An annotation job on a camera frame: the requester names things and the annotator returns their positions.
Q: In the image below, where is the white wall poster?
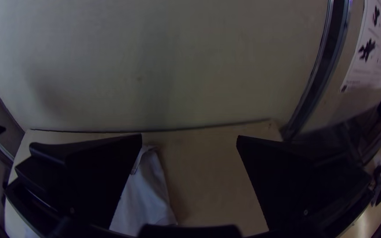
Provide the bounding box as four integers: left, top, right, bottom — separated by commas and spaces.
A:
341, 0, 381, 94

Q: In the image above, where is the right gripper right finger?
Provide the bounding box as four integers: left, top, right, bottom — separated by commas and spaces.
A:
236, 134, 375, 233

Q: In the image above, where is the light grey t-shirt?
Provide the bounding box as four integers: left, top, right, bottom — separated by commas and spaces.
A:
4, 144, 179, 238

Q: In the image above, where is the dark metal partition post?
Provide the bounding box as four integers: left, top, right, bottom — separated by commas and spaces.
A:
281, 0, 351, 141

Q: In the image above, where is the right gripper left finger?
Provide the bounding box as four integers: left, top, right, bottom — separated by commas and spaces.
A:
4, 133, 143, 229

